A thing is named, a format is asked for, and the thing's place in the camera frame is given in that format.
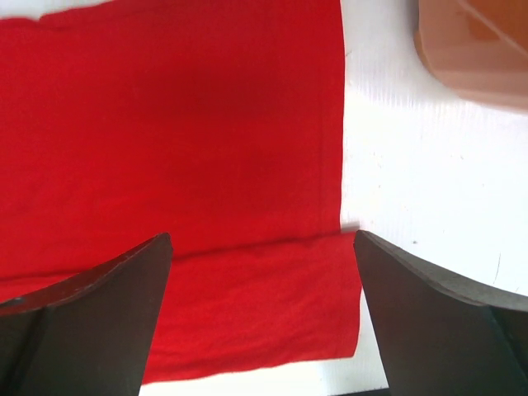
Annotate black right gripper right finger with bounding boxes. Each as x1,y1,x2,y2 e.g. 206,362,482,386
354,231,527,395

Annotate orange plastic basket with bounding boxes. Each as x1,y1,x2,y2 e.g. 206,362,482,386
414,1,527,112

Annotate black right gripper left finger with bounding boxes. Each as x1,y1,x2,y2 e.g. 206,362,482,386
1,233,172,396

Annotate red t shirt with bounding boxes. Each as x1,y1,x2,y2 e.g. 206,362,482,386
1,1,361,383

